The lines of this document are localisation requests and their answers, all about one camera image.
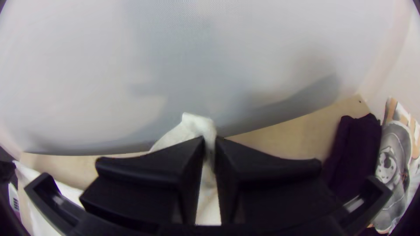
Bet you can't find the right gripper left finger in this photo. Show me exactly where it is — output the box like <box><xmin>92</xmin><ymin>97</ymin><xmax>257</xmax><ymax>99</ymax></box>
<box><xmin>80</xmin><ymin>135</ymin><xmax>207</xmax><ymax>227</ymax></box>

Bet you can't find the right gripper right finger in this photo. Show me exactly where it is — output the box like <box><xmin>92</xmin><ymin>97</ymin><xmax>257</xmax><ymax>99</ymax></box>
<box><xmin>214</xmin><ymin>137</ymin><xmax>339</xmax><ymax>227</ymax></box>

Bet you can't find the plain white t-shirt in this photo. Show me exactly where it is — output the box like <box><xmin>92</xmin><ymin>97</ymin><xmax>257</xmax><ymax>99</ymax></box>
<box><xmin>14</xmin><ymin>112</ymin><xmax>223</xmax><ymax>236</ymax></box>

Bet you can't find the white printed t-shirt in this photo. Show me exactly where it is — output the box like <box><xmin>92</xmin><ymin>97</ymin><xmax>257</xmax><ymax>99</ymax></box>
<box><xmin>369</xmin><ymin>96</ymin><xmax>420</xmax><ymax>235</ymax></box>

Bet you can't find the black garment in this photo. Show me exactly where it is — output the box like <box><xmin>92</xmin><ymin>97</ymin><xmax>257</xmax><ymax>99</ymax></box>
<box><xmin>323</xmin><ymin>112</ymin><xmax>384</xmax><ymax>201</ymax></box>

